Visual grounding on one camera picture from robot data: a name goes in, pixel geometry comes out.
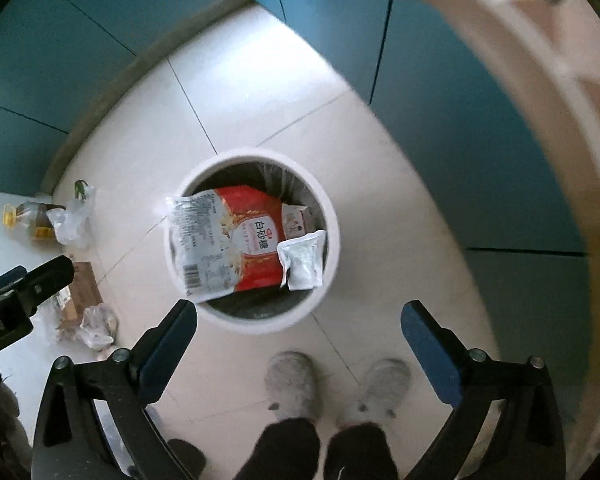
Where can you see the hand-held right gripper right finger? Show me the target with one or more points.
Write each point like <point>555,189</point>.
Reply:
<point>430,355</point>

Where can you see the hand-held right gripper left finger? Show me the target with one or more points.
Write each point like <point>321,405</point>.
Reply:
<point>167,355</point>

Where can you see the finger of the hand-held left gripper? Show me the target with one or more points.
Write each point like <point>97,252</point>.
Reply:
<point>50,280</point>
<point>2,282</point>

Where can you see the white round trash bin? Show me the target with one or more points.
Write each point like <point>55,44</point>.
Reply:
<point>260,325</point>

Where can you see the red and white sugar packet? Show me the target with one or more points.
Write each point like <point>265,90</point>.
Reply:
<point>250,240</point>

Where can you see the white foil pouch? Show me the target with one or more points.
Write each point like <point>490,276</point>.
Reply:
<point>302,260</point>

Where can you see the small red and white carton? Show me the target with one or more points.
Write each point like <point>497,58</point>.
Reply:
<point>295,220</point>

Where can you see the person's left forearm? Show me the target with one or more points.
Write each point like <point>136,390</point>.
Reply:
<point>5,425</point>

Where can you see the brown cardboard box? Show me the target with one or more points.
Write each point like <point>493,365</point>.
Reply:
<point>82,285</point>

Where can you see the grey right slipper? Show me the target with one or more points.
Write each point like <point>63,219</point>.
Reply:
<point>377,390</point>

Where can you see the grey slipper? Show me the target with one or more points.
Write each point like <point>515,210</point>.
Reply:
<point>377,390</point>
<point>291,385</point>

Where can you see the clear bag with green stalks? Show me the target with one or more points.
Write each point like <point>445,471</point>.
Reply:
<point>72,217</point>

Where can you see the white crumpled plastic bag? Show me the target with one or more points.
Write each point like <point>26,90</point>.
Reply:
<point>97,327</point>

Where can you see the black round object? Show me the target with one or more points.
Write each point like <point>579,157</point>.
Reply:
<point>187,455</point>

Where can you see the person's right leg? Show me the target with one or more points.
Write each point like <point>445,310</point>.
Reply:
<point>360,452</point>

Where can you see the grey left slipper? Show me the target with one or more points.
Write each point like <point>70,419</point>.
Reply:
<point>291,385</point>

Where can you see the blue cabinet beside table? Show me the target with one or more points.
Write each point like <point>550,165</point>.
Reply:
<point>455,135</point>

